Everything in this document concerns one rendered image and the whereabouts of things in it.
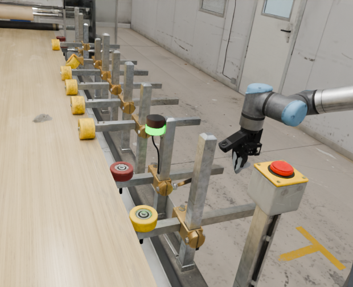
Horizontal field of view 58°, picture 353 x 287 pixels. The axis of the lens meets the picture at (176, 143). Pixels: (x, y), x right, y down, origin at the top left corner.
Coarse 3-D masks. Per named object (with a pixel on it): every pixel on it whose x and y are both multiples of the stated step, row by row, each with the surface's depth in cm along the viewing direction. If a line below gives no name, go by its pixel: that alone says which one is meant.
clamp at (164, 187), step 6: (150, 168) 118; (156, 168) 119; (156, 174) 115; (156, 180) 113; (168, 180) 113; (156, 186) 113; (162, 186) 110; (168, 186) 111; (162, 192) 111; (168, 192) 112
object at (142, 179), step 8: (184, 168) 123; (192, 168) 124; (216, 168) 126; (136, 176) 114; (144, 176) 115; (152, 176) 116; (176, 176) 120; (184, 176) 121; (120, 184) 111; (128, 184) 112; (136, 184) 114
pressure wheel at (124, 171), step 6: (120, 162) 112; (126, 162) 113; (114, 168) 109; (120, 168) 109; (126, 168) 110; (132, 168) 110; (114, 174) 107; (120, 174) 107; (126, 174) 107; (132, 174) 110; (114, 180) 108; (120, 180) 108; (126, 180) 109; (120, 192) 114
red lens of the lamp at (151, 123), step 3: (147, 120) 100; (150, 120) 99; (147, 123) 100; (150, 123) 99; (153, 123) 99; (156, 123) 99; (159, 123) 99; (162, 123) 100; (150, 126) 100; (153, 126) 100; (156, 126) 100; (159, 126) 100; (162, 126) 101
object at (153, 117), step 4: (148, 116) 101; (152, 116) 102; (156, 116) 102; (160, 116) 102; (152, 120) 99; (156, 120) 99; (160, 120) 100; (156, 128) 100; (160, 128) 101; (152, 136) 104; (160, 136) 106; (164, 136) 104; (152, 140) 105; (156, 148) 107
